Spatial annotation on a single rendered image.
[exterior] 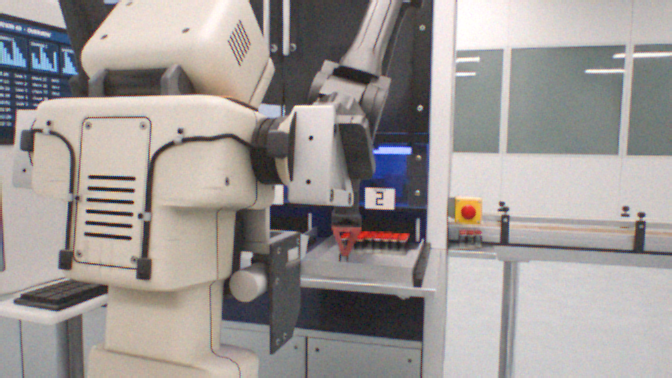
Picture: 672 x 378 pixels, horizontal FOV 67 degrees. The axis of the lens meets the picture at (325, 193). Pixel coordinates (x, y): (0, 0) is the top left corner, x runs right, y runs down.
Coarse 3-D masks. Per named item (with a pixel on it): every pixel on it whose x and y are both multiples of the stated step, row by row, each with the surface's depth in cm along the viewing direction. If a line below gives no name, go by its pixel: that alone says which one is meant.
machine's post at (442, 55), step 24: (432, 24) 139; (432, 48) 140; (432, 72) 140; (432, 96) 141; (432, 120) 141; (432, 144) 142; (432, 168) 143; (432, 192) 143; (432, 216) 144; (432, 240) 145; (432, 312) 147; (432, 336) 148; (432, 360) 148
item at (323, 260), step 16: (304, 256) 120; (320, 256) 133; (336, 256) 134; (352, 256) 134; (368, 256) 134; (384, 256) 134; (400, 256) 135; (416, 256) 121; (304, 272) 116; (320, 272) 115; (336, 272) 114; (352, 272) 113; (368, 272) 112; (384, 272) 112; (400, 272) 111
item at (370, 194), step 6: (366, 192) 148; (372, 192) 148; (384, 192) 147; (390, 192) 146; (366, 198) 148; (372, 198) 148; (384, 198) 147; (390, 198) 146; (366, 204) 148; (372, 204) 148; (384, 204) 147; (390, 204) 147
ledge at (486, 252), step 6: (450, 246) 149; (456, 246) 149; (486, 246) 150; (492, 246) 150; (450, 252) 144; (456, 252) 143; (462, 252) 143; (468, 252) 143; (474, 252) 142; (480, 252) 142; (486, 252) 142; (492, 252) 142; (480, 258) 142; (486, 258) 142; (492, 258) 141
